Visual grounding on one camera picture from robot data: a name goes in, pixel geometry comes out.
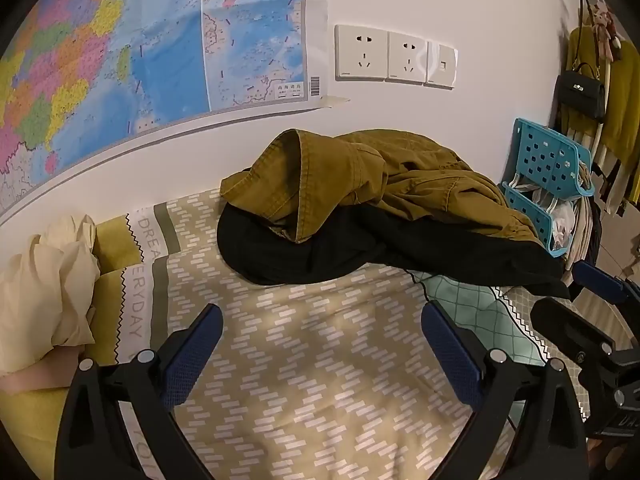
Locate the cream folded garment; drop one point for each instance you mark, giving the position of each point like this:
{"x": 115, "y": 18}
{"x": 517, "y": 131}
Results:
{"x": 45, "y": 295}

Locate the colourful wall map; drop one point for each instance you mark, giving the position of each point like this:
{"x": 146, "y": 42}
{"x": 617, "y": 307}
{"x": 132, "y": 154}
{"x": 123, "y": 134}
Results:
{"x": 150, "y": 35}

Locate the black garment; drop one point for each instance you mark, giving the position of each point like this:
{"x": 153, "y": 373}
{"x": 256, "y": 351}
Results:
{"x": 300, "y": 255}

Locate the patterned bed cover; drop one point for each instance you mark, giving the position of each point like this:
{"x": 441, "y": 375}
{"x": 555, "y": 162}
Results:
{"x": 310, "y": 360}

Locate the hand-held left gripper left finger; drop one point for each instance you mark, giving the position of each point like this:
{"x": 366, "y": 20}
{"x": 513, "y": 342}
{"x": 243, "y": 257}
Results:
{"x": 192, "y": 360}

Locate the pink plush toy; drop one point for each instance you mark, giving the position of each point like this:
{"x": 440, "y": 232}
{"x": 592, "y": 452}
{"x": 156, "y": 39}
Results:
{"x": 602, "y": 25}

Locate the black handbag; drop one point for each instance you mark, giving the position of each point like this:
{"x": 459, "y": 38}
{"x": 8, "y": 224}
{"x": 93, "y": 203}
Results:
{"x": 580, "y": 92}

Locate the yellow hanging sweater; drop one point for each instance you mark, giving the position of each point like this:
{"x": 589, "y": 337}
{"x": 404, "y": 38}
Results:
{"x": 622, "y": 110}

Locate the pink folded garment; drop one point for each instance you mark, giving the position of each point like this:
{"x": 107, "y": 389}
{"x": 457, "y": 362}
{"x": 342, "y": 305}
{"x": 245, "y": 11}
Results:
{"x": 25, "y": 381}

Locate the white wall socket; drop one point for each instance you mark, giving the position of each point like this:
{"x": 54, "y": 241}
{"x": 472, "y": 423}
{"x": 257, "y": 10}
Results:
{"x": 361, "y": 52}
{"x": 407, "y": 57}

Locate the beige hanging cloth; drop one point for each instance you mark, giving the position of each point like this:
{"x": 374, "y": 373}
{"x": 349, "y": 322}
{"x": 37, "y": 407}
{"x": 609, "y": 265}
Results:
{"x": 582, "y": 235}

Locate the olive green jacket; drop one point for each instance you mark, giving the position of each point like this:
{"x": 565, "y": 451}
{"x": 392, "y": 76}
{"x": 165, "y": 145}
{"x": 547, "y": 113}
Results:
{"x": 400, "y": 175}

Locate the blue plastic rack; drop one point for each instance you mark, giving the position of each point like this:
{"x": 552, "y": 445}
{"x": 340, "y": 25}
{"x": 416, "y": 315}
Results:
{"x": 542, "y": 155}

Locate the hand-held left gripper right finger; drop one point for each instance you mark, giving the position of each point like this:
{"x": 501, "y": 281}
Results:
{"x": 450, "y": 355}

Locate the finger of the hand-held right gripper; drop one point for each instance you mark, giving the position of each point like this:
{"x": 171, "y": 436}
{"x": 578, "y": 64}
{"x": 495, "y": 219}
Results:
{"x": 597, "y": 280}
{"x": 570, "y": 325}

